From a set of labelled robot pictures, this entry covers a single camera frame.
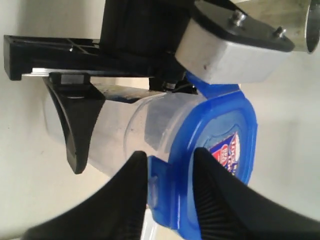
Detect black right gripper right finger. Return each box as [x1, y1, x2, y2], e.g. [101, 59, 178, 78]
[193, 147, 320, 240]

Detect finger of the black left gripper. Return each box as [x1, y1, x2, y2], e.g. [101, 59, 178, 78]
[43, 72, 105, 175]

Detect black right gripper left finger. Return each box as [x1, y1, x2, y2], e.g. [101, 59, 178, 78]
[22, 151, 148, 240]

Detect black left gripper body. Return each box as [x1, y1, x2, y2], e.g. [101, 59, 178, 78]
[3, 0, 193, 95]

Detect clear plastic container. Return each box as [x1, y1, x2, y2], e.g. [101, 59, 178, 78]
[44, 85, 206, 177]

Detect blue container lid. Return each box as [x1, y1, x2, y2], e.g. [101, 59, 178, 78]
[146, 72, 258, 239]

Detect stainless steel cup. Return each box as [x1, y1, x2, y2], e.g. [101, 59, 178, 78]
[236, 0, 320, 54]

